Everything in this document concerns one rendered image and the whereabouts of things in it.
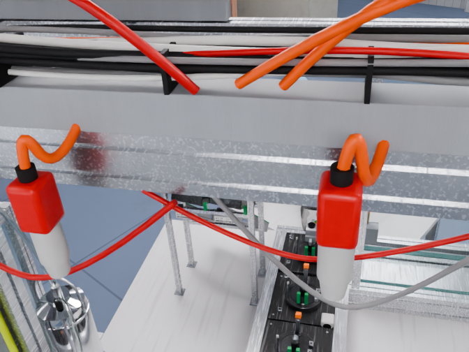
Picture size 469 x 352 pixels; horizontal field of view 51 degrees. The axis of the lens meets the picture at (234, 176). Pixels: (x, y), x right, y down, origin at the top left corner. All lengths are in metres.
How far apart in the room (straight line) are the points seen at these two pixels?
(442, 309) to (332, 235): 1.57
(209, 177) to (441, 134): 0.29
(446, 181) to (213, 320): 1.52
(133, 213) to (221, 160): 3.50
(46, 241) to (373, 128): 0.45
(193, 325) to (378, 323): 0.71
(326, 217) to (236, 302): 1.59
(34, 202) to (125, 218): 3.43
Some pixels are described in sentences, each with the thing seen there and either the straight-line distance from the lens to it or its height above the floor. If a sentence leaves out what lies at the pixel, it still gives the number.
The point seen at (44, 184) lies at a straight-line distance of 0.67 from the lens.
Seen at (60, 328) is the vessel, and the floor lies 1.38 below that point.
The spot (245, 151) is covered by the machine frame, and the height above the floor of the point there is 2.08.
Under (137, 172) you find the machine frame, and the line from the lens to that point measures 0.69.
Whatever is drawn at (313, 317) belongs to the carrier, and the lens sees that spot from 1.89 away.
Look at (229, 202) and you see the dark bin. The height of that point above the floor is 1.32.
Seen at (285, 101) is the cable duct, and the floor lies 2.16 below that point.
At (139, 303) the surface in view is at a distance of 2.16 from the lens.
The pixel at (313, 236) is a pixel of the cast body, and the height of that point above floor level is 1.08.
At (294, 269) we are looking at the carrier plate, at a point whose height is 0.97.
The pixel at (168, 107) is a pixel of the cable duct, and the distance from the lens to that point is 0.61.
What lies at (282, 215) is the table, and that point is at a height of 0.86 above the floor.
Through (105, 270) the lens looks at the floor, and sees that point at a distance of 3.66.
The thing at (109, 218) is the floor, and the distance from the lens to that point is 4.13.
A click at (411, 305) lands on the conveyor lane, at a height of 0.91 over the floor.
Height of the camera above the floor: 2.39
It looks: 33 degrees down
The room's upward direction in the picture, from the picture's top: 4 degrees counter-clockwise
